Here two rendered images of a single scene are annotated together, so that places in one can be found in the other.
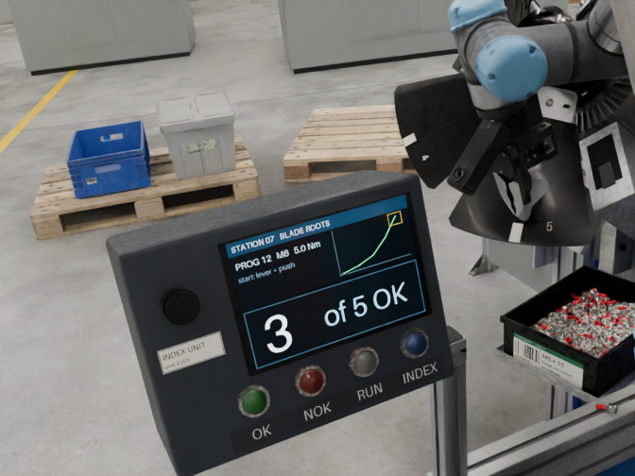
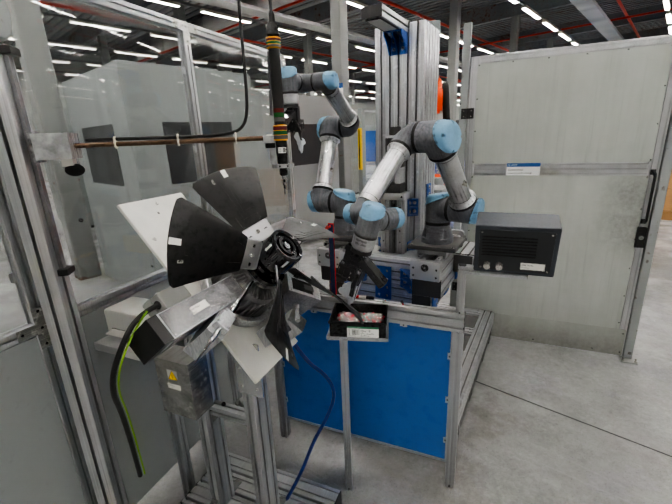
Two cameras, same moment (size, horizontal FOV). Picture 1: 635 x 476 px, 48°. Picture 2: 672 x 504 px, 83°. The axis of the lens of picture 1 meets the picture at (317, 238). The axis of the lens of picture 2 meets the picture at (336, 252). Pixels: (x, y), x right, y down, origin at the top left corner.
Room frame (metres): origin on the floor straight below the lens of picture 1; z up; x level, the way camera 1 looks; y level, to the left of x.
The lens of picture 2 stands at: (1.91, 0.49, 1.53)
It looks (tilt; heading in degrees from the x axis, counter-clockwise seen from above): 17 degrees down; 225
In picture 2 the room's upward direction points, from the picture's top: 2 degrees counter-clockwise
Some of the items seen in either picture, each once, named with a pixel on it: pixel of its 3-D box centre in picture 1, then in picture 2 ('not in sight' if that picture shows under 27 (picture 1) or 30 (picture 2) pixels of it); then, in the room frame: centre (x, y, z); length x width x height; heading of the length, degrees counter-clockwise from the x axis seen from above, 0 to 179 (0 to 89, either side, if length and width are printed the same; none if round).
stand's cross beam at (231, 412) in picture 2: not in sight; (232, 412); (1.35, -0.64, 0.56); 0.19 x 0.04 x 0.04; 111
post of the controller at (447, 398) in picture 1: (448, 410); (461, 289); (0.61, -0.12, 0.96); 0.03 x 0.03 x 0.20; 21
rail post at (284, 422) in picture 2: not in sight; (279, 372); (0.92, -0.92, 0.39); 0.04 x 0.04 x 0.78; 21
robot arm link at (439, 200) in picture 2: not in sight; (439, 206); (0.32, -0.39, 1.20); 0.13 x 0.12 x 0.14; 91
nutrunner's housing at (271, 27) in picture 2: not in sight; (277, 98); (1.14, -0.48, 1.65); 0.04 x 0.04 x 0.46
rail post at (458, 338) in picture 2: not in sight; (453, 412); (0.61, -0.12, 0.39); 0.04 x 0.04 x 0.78; 21
